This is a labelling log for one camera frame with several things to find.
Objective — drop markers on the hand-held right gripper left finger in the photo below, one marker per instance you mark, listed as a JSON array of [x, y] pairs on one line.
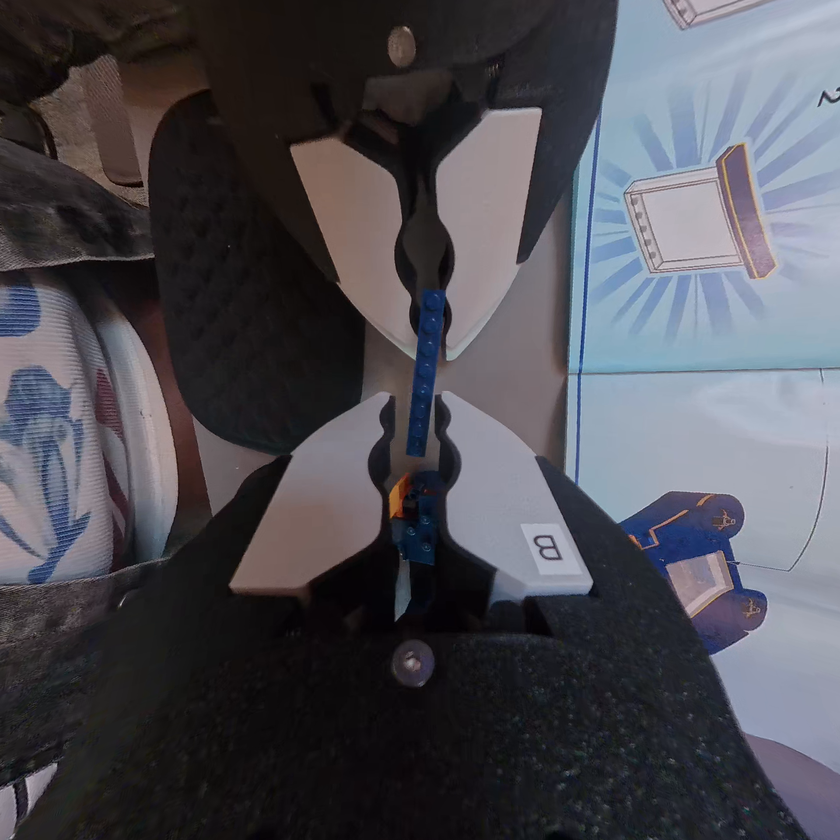
[[315, 512]]

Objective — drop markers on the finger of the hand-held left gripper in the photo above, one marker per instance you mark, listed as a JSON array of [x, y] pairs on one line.
[[492, 210], [354, 223]]

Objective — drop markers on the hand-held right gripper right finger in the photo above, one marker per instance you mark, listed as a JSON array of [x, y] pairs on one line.
[[505, 499]]

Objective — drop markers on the orange curved brick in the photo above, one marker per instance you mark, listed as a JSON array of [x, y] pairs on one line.
[[397, 495]]

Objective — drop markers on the dark blue brick console model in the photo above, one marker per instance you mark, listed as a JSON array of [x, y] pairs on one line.
[[420, 535]]

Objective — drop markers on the dark blue brick plate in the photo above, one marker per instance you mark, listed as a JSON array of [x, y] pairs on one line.
[[426, 374]]

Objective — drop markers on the instruction booklet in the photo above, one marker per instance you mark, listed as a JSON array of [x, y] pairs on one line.
[[722, 394]]

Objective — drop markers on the black bumpy cushion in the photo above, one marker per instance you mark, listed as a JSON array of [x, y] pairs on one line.
[[249, 295]]

